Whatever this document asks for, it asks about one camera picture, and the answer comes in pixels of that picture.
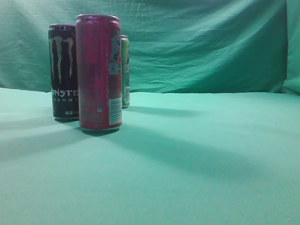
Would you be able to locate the pink red drink can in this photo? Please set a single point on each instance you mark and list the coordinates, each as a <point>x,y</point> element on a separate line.
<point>99,72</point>

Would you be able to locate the light green drink can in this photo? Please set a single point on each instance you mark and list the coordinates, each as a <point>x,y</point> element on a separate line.
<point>125,59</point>

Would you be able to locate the black Monster energy can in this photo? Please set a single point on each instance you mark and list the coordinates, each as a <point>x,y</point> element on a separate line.
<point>63,67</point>

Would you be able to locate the green backdrop cloth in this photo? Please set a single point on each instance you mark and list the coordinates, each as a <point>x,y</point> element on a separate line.
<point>176,46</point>

